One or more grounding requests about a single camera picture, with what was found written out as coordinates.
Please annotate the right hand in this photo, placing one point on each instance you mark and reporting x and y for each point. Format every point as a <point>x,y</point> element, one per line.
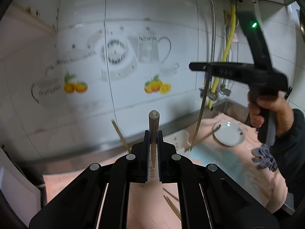
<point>284,112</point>

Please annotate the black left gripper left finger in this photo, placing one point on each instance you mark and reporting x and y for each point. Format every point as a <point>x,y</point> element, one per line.
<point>140,165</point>

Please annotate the white appliance at left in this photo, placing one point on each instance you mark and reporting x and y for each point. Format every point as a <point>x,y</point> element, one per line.
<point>21,195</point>

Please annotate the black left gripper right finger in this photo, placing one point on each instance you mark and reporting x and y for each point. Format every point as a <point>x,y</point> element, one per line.
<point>165,162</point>

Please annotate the white floral dish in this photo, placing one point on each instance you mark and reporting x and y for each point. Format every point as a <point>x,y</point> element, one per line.
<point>229,133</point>

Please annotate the dark sleeve right forearm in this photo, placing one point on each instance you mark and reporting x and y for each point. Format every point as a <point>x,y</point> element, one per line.
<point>288,151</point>

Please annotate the grey rag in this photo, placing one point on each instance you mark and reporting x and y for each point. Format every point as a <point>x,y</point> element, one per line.
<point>263,158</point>

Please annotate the peach patterned towel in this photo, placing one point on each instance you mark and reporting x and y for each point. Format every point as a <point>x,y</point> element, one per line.
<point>149,209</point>

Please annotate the wooden chopstick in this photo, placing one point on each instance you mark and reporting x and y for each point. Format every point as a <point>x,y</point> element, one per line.
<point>121,136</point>
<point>196,140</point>
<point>173,207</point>
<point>169,193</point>
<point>154,118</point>
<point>206,87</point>

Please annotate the beige plastic utensil holder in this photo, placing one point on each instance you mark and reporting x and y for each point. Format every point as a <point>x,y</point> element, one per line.
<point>180,140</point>

